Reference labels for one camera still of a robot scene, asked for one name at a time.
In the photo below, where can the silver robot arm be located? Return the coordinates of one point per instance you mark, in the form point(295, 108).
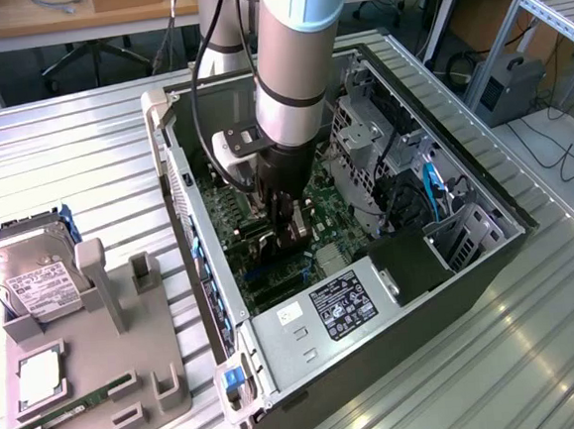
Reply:
point(294, 50)

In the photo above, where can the black and silver PC case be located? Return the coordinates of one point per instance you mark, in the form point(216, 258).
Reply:
point(428, 362)

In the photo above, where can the silver disk bay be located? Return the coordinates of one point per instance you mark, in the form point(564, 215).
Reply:
point(473, 239)

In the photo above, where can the silver perforated drive cage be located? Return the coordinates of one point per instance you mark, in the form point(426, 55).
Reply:
point(355, 134)

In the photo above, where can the silver power supply unit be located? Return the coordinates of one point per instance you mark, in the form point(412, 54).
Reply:
point(289, 363)

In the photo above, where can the silver CPU chip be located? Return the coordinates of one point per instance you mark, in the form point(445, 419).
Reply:
point(40, 380)

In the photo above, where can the green motherboard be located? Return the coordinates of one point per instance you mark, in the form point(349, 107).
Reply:
point(321, 197)

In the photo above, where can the aluminium profile frame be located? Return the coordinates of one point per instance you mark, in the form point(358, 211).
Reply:
point(549, 5)

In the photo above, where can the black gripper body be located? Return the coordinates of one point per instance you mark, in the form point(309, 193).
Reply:
point(286, 172)

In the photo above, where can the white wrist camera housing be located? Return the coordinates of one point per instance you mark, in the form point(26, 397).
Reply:
point(231, 166)

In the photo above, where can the green RAM stick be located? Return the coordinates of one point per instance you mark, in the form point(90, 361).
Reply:
point(78, 403)

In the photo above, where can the grey parts rack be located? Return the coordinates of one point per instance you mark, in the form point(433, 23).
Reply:
point(105, 368)

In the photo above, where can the silver hard disk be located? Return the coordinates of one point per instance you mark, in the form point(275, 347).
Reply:
point(22, 265)

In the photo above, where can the black plastic cover block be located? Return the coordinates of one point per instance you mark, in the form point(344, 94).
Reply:
point(410, 264)

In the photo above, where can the blue plastic case latch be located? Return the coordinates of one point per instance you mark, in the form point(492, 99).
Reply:
point(233, 379)

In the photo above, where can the silver chipset heat sink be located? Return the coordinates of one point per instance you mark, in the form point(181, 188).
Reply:
point(330, 257)

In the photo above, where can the black office chair base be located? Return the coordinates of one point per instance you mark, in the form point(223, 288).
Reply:
point(96, 49)

